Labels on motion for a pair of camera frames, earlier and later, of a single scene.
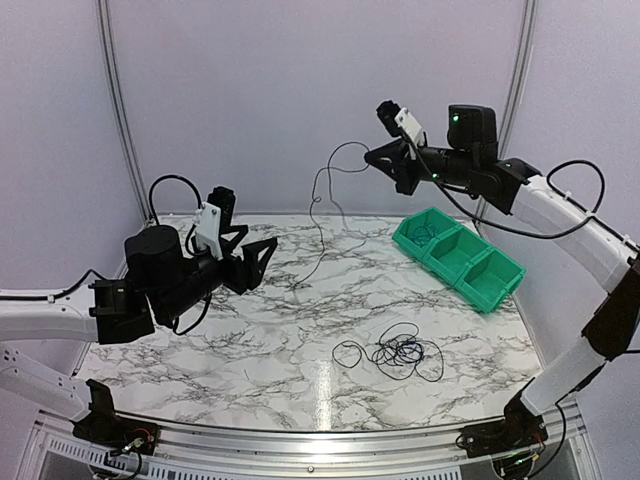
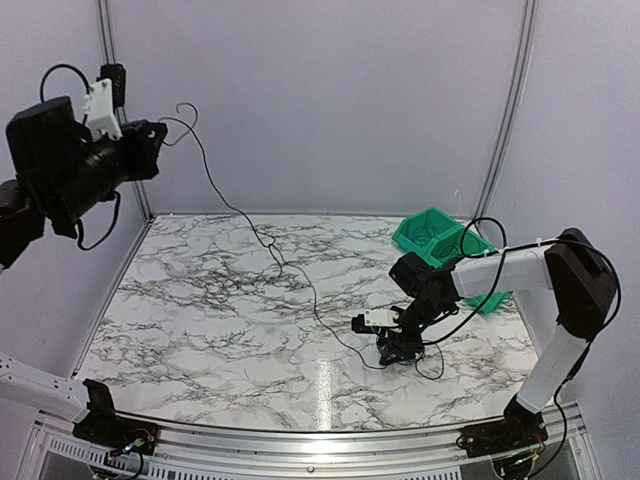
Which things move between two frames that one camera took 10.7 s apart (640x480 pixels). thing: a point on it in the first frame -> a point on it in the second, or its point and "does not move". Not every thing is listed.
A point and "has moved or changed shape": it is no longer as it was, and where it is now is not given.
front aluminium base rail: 315,452 does not move
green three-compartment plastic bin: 455,255 does not move
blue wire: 423,234 does not move
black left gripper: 252,274 -> 144,154
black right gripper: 407,181 -> 398,345
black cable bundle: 399,351 has moved or changed shape
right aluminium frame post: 529,11 does not move
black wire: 332,199 -> 462,246
